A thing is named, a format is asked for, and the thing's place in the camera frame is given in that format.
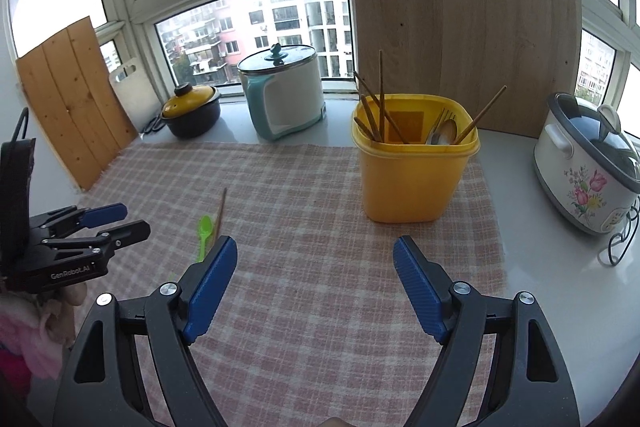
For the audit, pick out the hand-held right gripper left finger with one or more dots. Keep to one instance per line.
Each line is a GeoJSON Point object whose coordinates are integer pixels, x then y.
{"type": "Point", "coordinates": [210, 287]}

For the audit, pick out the white cutting board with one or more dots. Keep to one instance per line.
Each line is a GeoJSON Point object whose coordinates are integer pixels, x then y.
{"type": "Point", "coordinates": [132, 99]}

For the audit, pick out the pine plank board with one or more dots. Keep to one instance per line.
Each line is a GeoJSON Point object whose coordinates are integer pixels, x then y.
{"type": "Point", "coordinates": [70, 107]}

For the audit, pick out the yellow plastic container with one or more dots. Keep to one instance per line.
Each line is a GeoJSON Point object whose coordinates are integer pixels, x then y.
{"type": "Point", "coordinates": [405, 177]}

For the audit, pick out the green plastic spoon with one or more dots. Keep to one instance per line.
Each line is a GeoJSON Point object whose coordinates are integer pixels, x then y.
{"type": "Point", "coordinates": [205, 229]}

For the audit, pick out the metal fork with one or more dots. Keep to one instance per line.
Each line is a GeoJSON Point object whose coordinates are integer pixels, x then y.
{"type": "Point", "coordinates": [442, 117]}

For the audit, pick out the pink plaid cloth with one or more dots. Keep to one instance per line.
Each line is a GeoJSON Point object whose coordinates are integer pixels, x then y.
{"type": "Point", "coordinates": [310, 207]}

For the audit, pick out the metal spoon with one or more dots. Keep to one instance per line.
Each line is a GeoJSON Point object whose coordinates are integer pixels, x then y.
{"type": "Point", "coordinates": [447, 132]}

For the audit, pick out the black pot with yellow lid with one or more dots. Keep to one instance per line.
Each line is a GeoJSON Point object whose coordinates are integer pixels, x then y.
{"type": "Point", "coordinates": [195, 117]}

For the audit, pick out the white floral slow cooker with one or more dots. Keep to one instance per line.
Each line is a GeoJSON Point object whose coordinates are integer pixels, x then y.
{"type": "Point", "coordinates": [575, 167]}

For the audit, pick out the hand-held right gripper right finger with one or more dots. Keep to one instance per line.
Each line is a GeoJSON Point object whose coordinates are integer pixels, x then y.
{"type": "Point", "coordinates": [417, 292]}

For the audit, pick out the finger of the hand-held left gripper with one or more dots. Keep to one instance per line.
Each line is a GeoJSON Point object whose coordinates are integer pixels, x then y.
{"type": "Point", "coordinates": [102, 213]}
{"type": "Point", "coordinates": [127, 232]}

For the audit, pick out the person's left hand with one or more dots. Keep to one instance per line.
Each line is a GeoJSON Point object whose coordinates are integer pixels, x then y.
{"type": "Point", "coordinates": [67, 307]}

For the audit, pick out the light oak wood panel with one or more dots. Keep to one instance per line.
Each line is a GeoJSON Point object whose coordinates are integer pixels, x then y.
{"type": "Point", "coordinates": [475, 32]}

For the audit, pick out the black scissors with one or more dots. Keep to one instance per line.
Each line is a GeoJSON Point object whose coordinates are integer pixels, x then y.
{"type": "Point", "coordinates": [152, 126]}

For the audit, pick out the teal white rice cooker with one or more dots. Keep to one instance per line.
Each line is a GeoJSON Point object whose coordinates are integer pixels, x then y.
{"type": "Point", "coordinates": [295, 102]}

